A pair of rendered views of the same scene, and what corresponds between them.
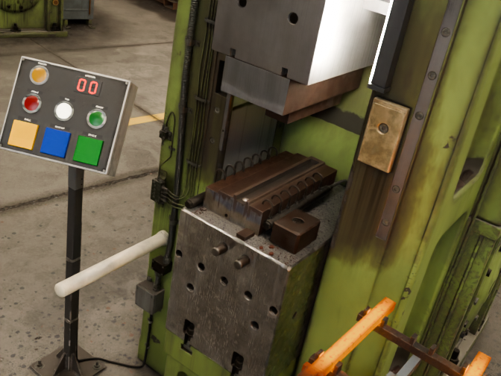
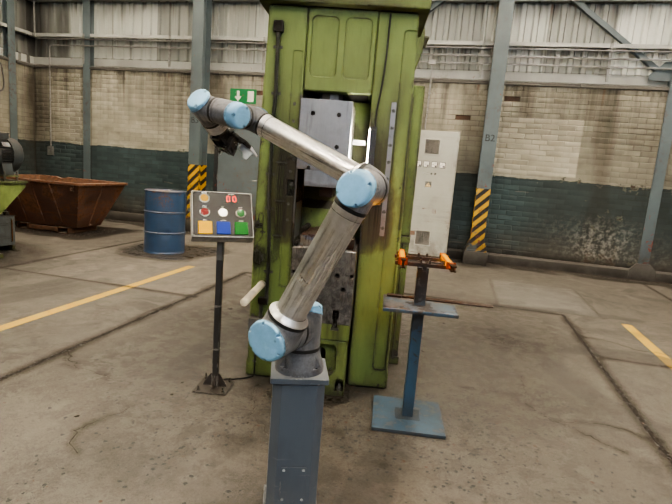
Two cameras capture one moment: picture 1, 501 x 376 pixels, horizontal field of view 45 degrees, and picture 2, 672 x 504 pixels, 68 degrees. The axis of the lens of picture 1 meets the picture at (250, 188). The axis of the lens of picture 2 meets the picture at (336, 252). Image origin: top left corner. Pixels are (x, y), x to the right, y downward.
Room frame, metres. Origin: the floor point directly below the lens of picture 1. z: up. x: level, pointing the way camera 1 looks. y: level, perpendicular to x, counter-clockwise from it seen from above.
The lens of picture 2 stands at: (-1.18, 1.31, 1.38)
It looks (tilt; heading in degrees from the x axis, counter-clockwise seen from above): 9 degrees down; 332
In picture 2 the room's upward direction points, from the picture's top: 5 degrees clockwise
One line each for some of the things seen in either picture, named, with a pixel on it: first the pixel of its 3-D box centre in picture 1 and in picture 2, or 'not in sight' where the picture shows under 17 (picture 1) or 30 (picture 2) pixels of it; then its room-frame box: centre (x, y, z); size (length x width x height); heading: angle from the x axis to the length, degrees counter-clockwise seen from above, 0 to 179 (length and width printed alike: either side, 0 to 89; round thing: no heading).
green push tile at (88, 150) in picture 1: (88, 151); (241, 228); (1.55, 0.48, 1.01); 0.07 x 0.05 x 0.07; 84
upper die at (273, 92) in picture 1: (297, 72); (324, 178); (1.65, -0.07, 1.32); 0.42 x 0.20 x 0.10; 149
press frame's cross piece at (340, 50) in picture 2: not in sight; (342, 59); (1.75, -0.19, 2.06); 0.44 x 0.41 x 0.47; 149
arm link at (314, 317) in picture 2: not in sight; (301, 322); (0.51, 0.54, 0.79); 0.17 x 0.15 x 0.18; 126
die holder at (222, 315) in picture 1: (274, 263); (325, 276); (1.63, -0.12, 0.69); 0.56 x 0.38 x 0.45; 149
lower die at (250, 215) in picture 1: (273, 186); (320, 235); (1.65, -0.07, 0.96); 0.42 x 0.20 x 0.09; 149
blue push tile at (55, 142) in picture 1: (56, 142); (223, 228); (1.56, 0.58, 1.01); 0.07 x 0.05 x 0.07; 84
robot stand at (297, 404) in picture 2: not in sight; (294, 438); (0.52, 0.53, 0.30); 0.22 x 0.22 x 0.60; 69
